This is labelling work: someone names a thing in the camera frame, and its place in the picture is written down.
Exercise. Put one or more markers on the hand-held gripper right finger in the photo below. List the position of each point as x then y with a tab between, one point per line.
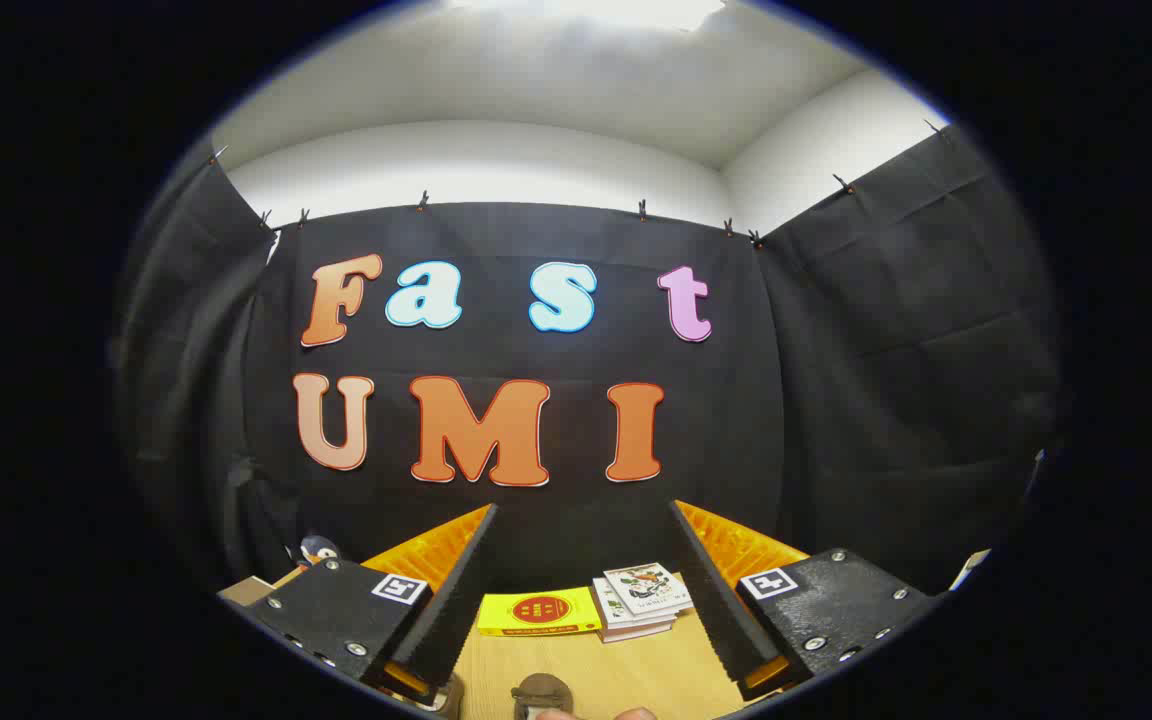
716	600

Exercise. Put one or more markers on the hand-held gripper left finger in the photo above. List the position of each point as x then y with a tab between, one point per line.
456	600

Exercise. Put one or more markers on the beige fabric storage box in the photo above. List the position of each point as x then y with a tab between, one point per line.
246	590

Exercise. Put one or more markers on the white book with illustrated cover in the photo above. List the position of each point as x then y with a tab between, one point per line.
648	588

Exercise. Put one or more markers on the yellow book with red circle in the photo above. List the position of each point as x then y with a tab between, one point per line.
536	610

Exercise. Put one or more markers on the dark red book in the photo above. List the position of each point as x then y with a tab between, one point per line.
636	633

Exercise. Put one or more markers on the blue and white penguin plush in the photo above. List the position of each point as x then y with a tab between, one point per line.
316	551

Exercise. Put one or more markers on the black backdrop cloth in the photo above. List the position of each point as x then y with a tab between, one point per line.
836	400

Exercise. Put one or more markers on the row of small cloth clips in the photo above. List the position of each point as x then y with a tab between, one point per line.
423	200

